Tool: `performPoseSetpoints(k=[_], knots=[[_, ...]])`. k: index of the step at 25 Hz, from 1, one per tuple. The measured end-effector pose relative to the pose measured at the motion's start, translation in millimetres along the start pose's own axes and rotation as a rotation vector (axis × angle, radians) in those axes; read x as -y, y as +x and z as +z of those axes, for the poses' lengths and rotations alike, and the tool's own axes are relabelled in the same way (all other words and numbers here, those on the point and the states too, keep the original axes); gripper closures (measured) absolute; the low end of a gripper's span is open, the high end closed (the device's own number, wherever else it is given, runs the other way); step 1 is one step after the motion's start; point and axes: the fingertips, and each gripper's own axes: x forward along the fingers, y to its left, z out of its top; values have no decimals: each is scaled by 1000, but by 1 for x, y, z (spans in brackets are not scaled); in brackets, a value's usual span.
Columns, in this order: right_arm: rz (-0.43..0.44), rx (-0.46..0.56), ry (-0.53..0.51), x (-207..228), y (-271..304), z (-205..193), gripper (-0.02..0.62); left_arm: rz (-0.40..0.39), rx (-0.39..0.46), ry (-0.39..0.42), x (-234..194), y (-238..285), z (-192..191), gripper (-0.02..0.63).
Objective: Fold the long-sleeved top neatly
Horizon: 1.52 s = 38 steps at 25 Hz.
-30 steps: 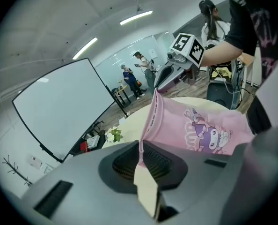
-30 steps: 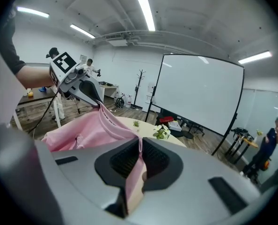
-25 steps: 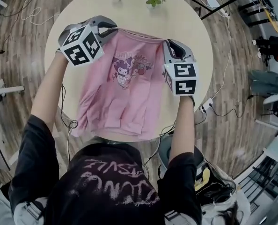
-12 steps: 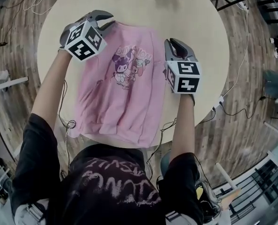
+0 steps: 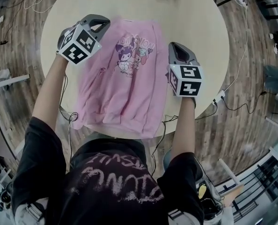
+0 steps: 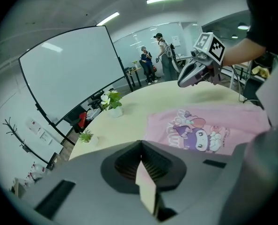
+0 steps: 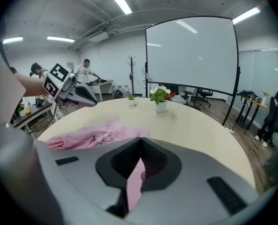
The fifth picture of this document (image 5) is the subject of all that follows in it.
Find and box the white power cable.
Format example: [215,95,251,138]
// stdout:
[223,5,249,93]

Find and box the pink cartoon print sweatshirt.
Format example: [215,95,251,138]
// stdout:
[73,17,168,138]

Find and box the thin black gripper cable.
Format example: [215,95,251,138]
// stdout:
[150,115,178,175]
[59,71,80,173]

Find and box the person's right forearm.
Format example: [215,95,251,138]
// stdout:
[170,97,197,159]

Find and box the white-legged desk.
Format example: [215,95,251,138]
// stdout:
[0,70,31,160]

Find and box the person's black printed t-shirt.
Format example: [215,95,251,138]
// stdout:
[11,116,205,225]

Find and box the black power cable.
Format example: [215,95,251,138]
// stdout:
[220,90,268,114]

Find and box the black metal railing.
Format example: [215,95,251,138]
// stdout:
[218,153,278,225]

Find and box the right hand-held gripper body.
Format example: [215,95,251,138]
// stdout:
[167,60,203,98]

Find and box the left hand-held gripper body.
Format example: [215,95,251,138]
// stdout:
[57,22,102,67]

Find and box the wooden desk with white legs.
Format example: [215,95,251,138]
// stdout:
[217,158,245,207]

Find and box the person's left forearm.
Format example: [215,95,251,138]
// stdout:
[31,54,68,126]

